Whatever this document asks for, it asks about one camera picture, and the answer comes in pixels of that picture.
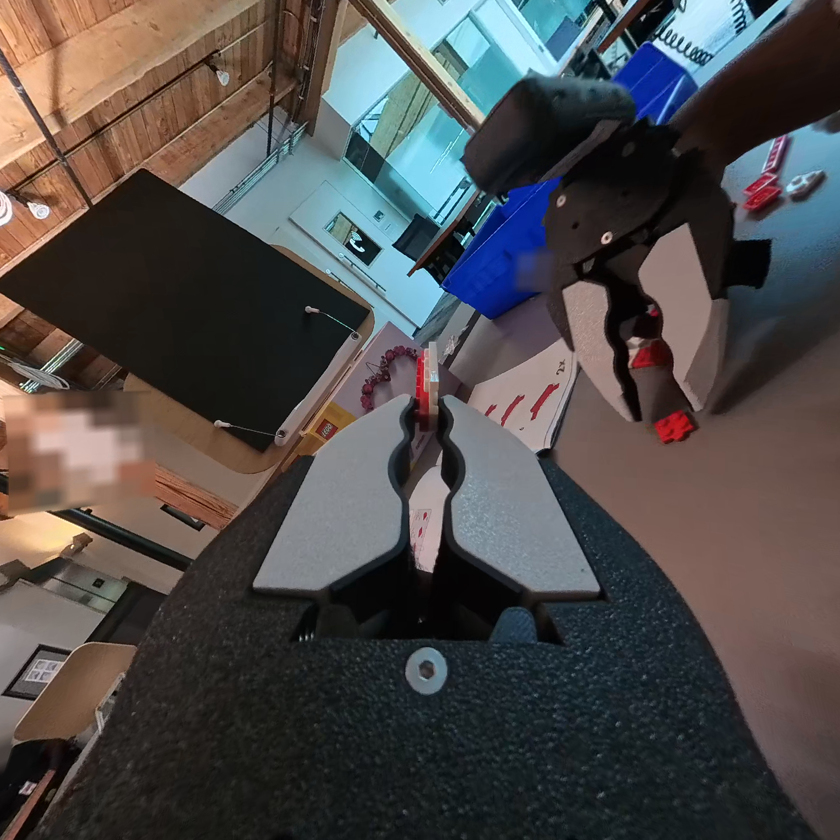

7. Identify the red and white brick assembly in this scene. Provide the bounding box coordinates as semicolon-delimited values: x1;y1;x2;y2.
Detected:
415;341;442;434

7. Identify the framed wall picture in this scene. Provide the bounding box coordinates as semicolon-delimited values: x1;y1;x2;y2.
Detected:
3;644;70;700

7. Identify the person's right forearm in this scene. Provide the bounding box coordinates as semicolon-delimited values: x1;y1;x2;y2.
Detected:
666;0;840;175

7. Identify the thin hanging cord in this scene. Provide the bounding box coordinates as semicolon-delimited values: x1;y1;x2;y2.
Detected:
213;419;284;439
304;304;358;340

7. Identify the grey desk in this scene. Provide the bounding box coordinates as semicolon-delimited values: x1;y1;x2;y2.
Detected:
420;112;840;840

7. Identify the black coiled cable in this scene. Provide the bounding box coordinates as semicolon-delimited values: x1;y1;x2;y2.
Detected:
656;20;713;67

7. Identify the black office chair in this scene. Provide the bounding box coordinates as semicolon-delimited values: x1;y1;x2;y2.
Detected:
392;213;441;260

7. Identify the heart wreath toy brick box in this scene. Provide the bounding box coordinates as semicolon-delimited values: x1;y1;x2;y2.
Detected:
298;320;427;460

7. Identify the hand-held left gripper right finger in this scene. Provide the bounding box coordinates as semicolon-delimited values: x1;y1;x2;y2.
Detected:
433;394;603;599

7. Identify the blue plastic bin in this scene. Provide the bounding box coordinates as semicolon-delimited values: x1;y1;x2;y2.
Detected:
441;41;700;322

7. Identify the light wooden chair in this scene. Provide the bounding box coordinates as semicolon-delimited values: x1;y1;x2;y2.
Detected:
13;642;137;746

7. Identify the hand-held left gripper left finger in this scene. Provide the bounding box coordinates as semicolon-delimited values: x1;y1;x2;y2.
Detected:
251;394;416;608

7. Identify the door with phone sign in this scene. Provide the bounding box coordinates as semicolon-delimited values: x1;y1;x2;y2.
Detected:
289;180;421;329

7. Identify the instruction booklet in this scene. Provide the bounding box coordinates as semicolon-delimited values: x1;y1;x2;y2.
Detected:
407;351;581;573

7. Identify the white hanging rod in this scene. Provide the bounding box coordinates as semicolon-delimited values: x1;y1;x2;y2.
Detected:
274;331;362;448

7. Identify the black panel wooden divider board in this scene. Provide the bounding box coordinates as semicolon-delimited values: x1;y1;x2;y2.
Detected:
0;167;376;473

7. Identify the wooden pillar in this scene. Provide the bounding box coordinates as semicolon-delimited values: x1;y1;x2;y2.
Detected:
348;0;490;132

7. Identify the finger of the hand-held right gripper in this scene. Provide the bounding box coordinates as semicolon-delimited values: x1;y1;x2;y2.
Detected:
548;276;644;423
637;222;731;414

